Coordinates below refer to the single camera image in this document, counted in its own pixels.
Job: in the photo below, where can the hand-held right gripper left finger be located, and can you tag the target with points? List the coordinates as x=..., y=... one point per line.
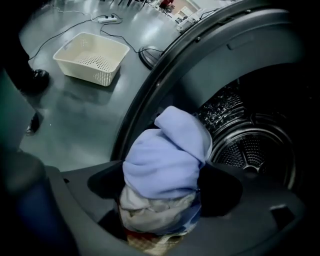
x=75, y=190

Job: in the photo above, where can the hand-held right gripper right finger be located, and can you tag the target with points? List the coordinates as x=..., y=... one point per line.
x=250, y=225

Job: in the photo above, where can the beige clothes piece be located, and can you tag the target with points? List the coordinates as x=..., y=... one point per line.
x=155, y=244

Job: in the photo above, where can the lilac clothes piece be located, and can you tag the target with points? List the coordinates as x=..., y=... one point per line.
x=170, y=155

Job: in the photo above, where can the cream plastic laundry basket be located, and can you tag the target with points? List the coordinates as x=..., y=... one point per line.
x=75, y=57

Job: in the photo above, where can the black washing machine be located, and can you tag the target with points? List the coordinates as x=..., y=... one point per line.
x=250, y=50

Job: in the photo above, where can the person's right black shoe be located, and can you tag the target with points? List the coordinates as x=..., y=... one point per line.
x=33, y=125

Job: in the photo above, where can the person's black shoe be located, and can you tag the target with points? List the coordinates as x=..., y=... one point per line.
x=33, y=125
x=40, y=74

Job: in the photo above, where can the person's left black shoe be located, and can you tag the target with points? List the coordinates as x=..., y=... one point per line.
x=40, y=74

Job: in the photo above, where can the person's black trousers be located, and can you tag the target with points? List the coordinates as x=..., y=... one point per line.
x=22, y=62

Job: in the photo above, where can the white power strip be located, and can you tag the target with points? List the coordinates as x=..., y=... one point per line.
x=107, y=19

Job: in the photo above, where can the black pedestal fan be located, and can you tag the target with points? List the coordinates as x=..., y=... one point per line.
x=150, y=56

